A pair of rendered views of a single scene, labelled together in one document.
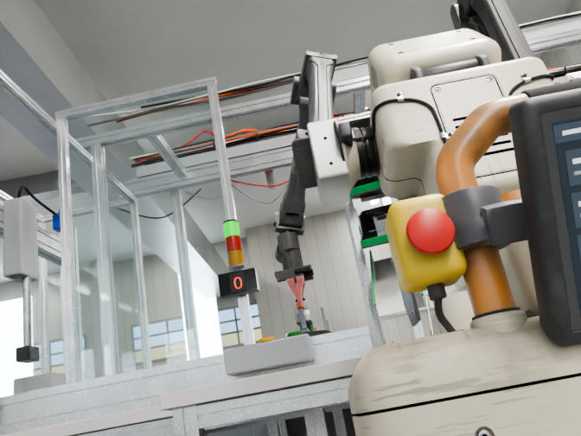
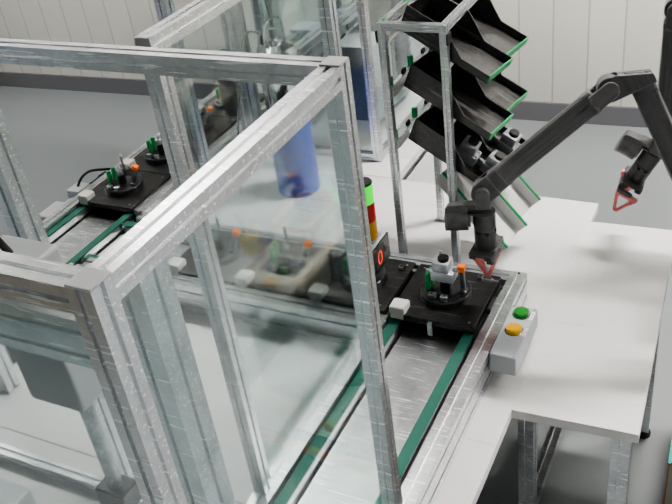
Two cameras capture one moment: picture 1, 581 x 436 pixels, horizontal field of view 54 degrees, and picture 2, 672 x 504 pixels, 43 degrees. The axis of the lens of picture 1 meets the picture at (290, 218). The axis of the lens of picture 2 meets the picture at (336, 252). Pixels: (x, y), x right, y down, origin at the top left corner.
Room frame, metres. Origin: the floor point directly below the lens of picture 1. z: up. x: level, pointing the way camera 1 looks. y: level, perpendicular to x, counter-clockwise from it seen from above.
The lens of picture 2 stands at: (1.01, 1.82, 2.40)
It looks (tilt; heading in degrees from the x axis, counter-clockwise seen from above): 33 degrees down; 297
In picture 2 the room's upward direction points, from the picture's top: 8 degrees counter-clockwise
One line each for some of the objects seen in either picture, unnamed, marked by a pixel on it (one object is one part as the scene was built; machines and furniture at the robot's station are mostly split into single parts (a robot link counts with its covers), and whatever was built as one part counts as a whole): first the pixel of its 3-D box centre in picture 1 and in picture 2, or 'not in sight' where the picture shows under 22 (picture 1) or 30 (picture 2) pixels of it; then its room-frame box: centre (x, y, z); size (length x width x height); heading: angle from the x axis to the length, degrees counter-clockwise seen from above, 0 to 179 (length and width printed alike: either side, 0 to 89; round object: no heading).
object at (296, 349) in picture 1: (269, 355); (514, 339); (1.41, 0.11, 0.93); 0.21 x 0.07 x 0.06; 87
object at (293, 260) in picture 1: (292, 265); (485, 239); (1.50, 0.02, 1.17); 0.10 x 0.07 x 0.07; 87
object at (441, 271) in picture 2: (303, 311); (440, 266); (1.63, 0.01, 1.06); 0.08 x 0.04 x 0.07; 177
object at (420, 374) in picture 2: not in sight; (398, 379); (1.66, 0.31, 0.91); 0.84 x 0.28 x 0.10; 87
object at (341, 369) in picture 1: (385, 371); (532, 303); (1.42, -0.16, 0.84); 0.90 x 0.70 x 0.03; 89
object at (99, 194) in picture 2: not in sight; (121, 177); (2.94, -0.34, 1.01); 0.24 x 0.24 x 0.13; 87
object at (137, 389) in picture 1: (201, 377); (467, 386); (1.48, 0.30, 0.91); 0.89 x 0.06 x 0.11; 87
